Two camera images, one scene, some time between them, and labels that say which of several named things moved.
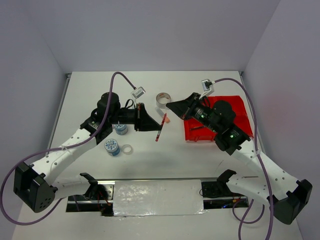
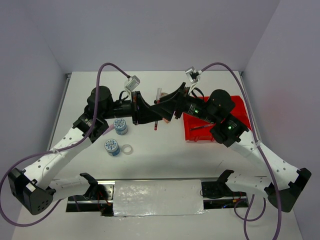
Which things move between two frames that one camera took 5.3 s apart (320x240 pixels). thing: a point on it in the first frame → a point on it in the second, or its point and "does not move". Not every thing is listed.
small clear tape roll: [127, 149] does not move
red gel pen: [161, 127] → [156, 122]
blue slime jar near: [112, 147] does not move
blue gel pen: [196, 128] does not move
